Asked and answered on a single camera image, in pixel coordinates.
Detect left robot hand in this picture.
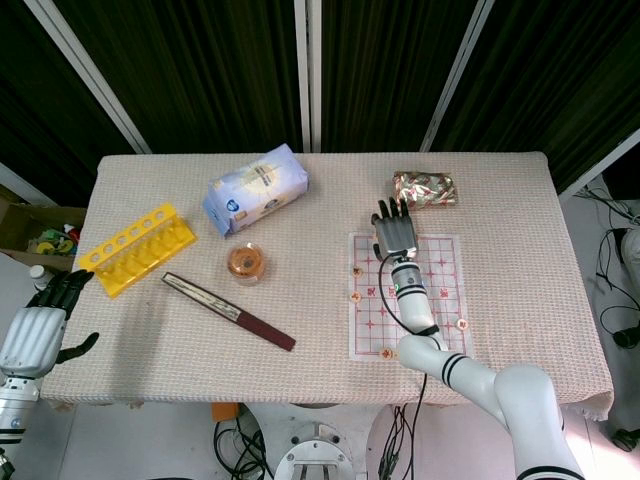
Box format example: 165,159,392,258
0,269,101,379

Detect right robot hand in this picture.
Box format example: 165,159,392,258
370,197,420,262

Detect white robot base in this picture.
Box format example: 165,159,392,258
272,424,369,480

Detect chinese chess board mat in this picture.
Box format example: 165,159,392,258
347,231,475,360

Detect white bottle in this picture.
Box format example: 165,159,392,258
28,264,51,292

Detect shiny red candy packet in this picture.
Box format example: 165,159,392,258
392,169,459,213

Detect cardboard box with toys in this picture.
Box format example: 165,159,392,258
0,187,87,266

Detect beige woven tablecloth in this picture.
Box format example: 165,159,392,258
38,151,615,422

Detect yellow test tube rack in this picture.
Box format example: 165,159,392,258
78,202,197,300

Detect blue white snack bag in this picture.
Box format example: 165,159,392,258
201,142,312,239

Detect clear round orange container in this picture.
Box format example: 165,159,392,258
227,241,267,287

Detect folded dark red fan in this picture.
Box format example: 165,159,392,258
160,271,297,354

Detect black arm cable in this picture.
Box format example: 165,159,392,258
377,252,441,337

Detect black floor cables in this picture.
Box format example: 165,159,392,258
574,184,640,351

